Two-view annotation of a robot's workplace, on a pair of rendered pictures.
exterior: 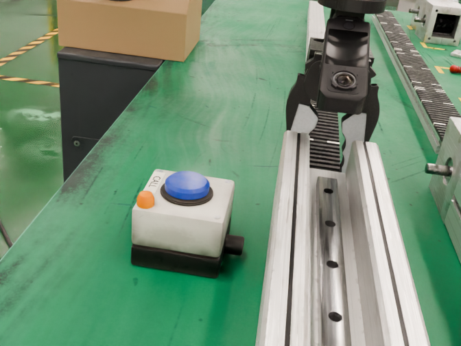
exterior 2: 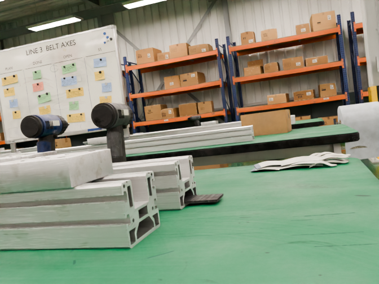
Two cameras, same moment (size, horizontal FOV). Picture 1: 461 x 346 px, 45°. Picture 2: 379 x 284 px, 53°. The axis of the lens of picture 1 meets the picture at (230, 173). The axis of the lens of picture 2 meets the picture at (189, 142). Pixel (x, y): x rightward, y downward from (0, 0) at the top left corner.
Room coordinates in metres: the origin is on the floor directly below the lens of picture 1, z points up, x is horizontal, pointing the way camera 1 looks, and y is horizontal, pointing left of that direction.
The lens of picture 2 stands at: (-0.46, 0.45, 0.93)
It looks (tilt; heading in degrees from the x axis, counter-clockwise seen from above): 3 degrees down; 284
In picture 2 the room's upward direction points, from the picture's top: 7 degrees counter-clockwise
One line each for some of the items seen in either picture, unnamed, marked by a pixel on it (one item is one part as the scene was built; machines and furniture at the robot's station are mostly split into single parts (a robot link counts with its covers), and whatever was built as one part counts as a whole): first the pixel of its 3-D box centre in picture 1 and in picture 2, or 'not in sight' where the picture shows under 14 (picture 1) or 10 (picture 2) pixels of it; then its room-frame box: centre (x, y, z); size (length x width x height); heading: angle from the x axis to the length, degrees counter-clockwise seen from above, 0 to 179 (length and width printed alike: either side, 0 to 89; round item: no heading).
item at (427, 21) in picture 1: (435, 21); not in sight; (1.49, -0.49, 0.83); 0.11 x 0.10 x 0.10; 89
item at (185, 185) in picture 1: (186, 189); not in sight; (0.43, 0.04, 0.84); 0.04 x 0.04 x 0.02
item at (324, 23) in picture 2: not in sight; (287, 83); (-0.66, -9.90, 1.59); 2.83 x 0.98 x 3.17; 176
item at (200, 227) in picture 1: (193, 220); not in sight; (0.43, 0.03, 0.81); 0.10 x 0.08 x 0.06; 85
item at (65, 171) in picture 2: not in sight; (48, 179); (-0.11, -0.05, 0.87); 0.16 x 0.11 x 0.07; 175
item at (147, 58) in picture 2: not in sight; (180, 100); (2.34, -10.10, 1.58); 2.83 x 0.98 x 3.15; 176
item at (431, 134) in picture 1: (403, 57); not in sight; (1.20, -0.35, 0.79); 0.96 x 0.04 x 0.03; 175
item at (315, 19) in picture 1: (315, 45); not in sight; (1.22, -0.16, 0.79); 0.96 x 0.04 x 0.03; 175
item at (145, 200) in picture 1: (145, 198); not in sight; (0.40, 0.07, 0.85); 0.02 x 0.02 x 0.01
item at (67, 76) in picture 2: not in sight; (65, 133); (1.75, -3.08, 0.97); 1.50 x 0.50 x 1.95; 176
